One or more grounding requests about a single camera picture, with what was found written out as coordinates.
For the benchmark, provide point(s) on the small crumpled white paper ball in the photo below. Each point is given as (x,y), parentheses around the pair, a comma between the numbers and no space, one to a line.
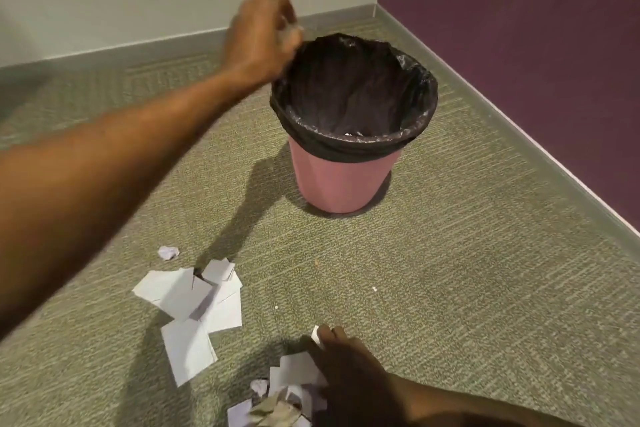
(168,252)

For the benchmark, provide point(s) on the person's left fingers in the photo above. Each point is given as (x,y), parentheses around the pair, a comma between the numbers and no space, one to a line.
(282,9)

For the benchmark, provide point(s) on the pile of white paper sheets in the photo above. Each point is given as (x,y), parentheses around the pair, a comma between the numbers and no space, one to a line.
(297,371)
(190,311)

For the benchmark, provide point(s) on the person's right forearm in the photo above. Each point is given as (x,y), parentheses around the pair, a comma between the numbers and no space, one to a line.
(465,406)

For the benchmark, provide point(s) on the person's right hand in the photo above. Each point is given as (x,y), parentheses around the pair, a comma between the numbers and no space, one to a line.
(357,381)

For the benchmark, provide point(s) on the white paper piece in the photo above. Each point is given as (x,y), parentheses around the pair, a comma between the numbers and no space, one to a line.
(315,335)

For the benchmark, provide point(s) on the person's left forearm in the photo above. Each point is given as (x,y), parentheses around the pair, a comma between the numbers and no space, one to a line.
(100,176)

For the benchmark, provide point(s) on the person's right fingers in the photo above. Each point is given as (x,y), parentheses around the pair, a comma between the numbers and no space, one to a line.
(334,339)

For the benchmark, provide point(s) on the person's left hand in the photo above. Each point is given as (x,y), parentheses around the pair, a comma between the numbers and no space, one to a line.
(255,39)

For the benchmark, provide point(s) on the grey skirting board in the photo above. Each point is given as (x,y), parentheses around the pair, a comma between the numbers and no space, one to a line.
(500,116)
(165,41)

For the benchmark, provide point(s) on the crumpled brown paper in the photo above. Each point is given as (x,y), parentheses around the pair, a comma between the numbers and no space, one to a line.
(274,412)

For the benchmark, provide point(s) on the pink waste bin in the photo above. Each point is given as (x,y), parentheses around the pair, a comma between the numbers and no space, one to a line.
(340,181)

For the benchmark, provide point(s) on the black plastic bin bag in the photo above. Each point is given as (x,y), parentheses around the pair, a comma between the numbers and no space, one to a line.
(305,106)

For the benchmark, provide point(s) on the white paper bit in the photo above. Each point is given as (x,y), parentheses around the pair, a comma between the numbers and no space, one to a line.
(296,32)

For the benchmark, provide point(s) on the white paper scrap in bin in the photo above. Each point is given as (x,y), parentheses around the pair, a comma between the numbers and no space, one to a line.
(351,133)

